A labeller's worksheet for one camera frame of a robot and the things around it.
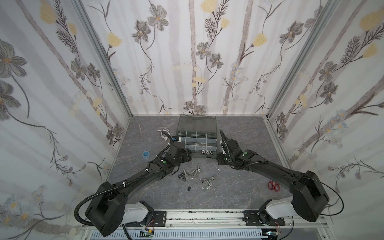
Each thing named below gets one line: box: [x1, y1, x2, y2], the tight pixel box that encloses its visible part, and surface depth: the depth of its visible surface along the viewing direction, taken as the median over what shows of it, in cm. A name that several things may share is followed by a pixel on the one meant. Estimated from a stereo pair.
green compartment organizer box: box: [176, 114, 218, 159], surface depth 106 cm
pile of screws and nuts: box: [178, 163, 217, 190], surface depth 90 cm
